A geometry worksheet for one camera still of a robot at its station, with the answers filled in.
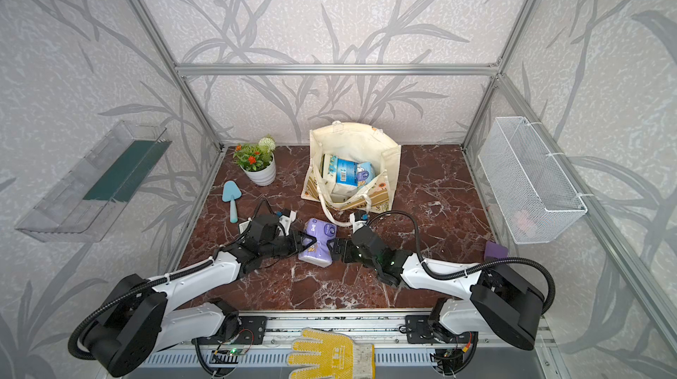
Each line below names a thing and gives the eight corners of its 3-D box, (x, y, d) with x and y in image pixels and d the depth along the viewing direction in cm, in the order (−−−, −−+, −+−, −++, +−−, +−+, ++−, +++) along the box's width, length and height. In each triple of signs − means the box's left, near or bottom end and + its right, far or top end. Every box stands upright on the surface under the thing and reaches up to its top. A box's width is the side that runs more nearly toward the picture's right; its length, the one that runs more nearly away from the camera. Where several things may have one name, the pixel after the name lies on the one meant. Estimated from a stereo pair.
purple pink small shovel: (485, 255, 91) (488, 253, 89) (485, 243, 94) (487, 240, 92) (505, 261, 89) (508, 258, 88) (504, 248, 92) (507, 246, 90)
